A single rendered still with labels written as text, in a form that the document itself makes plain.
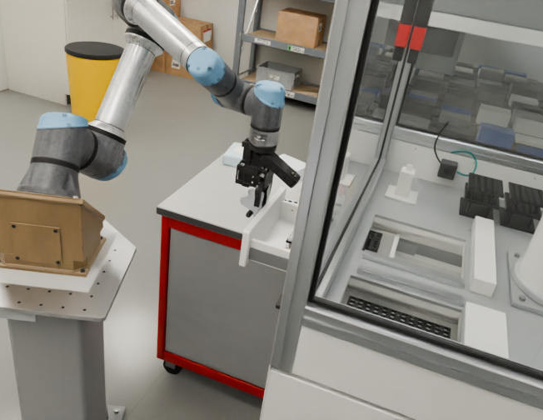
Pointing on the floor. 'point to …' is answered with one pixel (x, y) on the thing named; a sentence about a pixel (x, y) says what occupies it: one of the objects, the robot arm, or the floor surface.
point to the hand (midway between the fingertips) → (261, 212)
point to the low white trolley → (216, 283)
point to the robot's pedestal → (60, 352)
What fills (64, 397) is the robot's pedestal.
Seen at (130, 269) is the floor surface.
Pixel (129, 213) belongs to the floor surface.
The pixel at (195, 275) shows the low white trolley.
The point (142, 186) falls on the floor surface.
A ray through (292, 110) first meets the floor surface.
